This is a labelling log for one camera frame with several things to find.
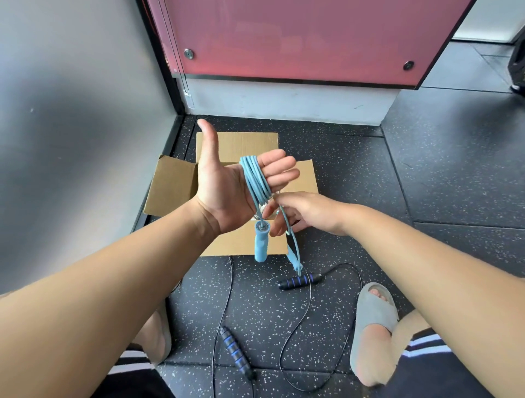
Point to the person's right hand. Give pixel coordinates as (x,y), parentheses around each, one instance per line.
(320,209)

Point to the person's left hand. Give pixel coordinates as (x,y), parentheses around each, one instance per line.
(221,192)

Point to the brown cardboard box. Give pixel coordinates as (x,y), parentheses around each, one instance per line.
(168,188)

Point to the person's left forearm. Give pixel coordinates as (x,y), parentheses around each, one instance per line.
(102,299)

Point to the person's right forearm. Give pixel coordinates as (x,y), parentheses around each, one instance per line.
(451,287)

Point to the grey right slipper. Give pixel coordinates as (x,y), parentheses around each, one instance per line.
(373,315)

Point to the silver panel bolt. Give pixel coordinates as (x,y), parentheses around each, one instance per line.
(188,53)

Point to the dark panel bolt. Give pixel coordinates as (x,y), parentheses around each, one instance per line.
(408,65)

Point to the pink glass panel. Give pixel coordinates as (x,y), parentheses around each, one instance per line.
(307,37)

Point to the black white-striped shorts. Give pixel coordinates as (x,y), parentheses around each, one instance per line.
(434,369)

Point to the black gym equipment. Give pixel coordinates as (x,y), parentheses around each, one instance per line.
(519,71)

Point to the black wall edge trim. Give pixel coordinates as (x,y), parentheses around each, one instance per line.
(160,57)

